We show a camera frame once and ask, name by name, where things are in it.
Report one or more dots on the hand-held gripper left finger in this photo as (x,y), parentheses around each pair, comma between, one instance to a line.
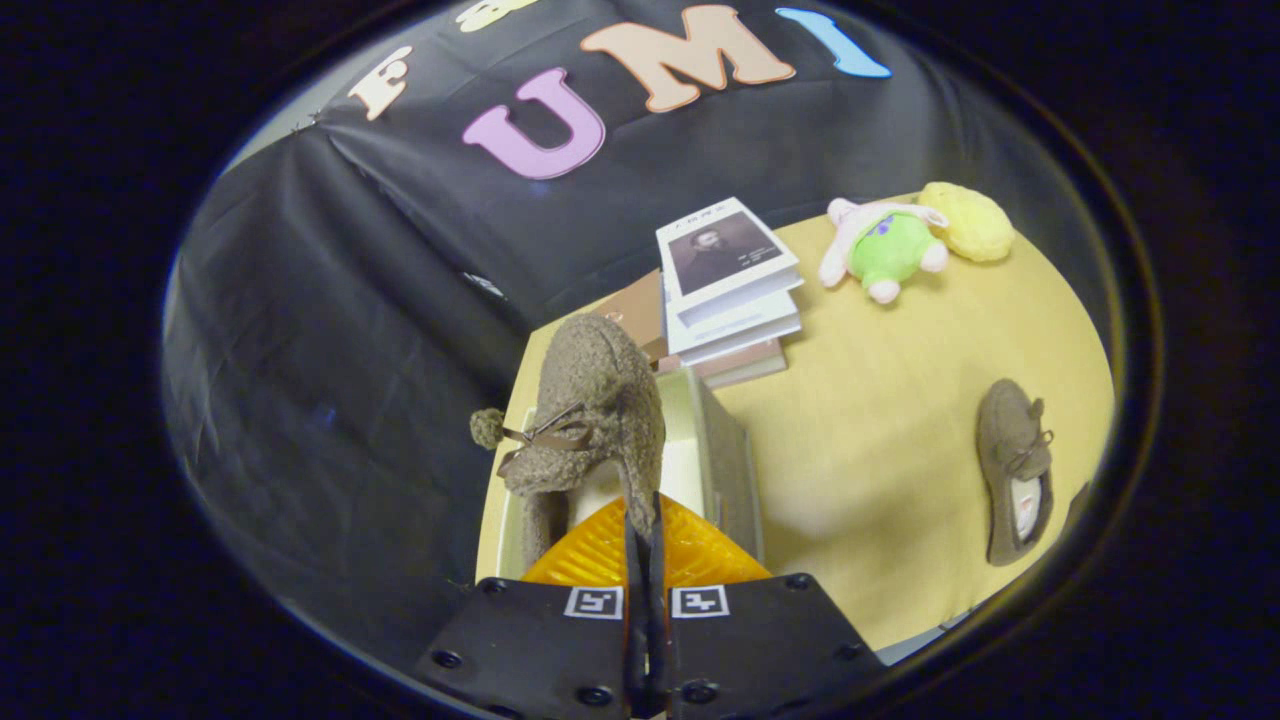
(540,640)

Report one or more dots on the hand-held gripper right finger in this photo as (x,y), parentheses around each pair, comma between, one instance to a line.
(760,640)

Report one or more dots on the grey storage box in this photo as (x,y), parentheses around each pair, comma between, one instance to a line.
(725,460)

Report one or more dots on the brown fuzzy shoe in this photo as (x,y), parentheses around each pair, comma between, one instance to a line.
(1010,440)
(595,390)

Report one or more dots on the thin brown book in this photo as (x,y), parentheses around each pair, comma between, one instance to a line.
(745,365)

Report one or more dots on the plain white book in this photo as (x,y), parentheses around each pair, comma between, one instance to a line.
(735,330)

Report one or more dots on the black backdrop cloth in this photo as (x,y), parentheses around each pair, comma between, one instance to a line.
(300,350)

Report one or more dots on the white portrait cover book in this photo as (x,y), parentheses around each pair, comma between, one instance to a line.
(725,250)

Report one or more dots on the green and pink plush toy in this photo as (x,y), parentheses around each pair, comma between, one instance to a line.
(885,250)

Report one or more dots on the yellow plush toy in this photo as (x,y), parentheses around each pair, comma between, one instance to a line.
(970,222)

